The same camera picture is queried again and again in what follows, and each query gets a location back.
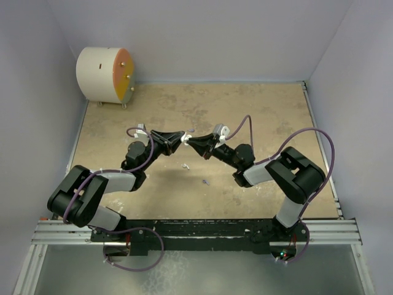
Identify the white cylinder orange face fixture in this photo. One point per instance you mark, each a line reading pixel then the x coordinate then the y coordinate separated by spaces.
pixel 106 75

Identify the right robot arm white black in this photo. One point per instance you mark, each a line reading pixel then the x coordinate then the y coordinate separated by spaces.
pixel 297 176

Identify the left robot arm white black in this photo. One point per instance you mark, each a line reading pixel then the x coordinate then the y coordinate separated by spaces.
pixel 77 198

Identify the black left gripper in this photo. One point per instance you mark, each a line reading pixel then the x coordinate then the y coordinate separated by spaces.
pixel 171 139

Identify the white charging case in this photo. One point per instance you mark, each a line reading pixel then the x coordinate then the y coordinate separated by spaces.
pixel 185 138

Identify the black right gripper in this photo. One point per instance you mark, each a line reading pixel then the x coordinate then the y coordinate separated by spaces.
pixel 202 145

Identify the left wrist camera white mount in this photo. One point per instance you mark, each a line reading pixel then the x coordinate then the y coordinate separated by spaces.
pixel 140 133

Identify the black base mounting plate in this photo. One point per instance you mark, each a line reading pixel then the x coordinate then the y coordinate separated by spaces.
pixel 259 236

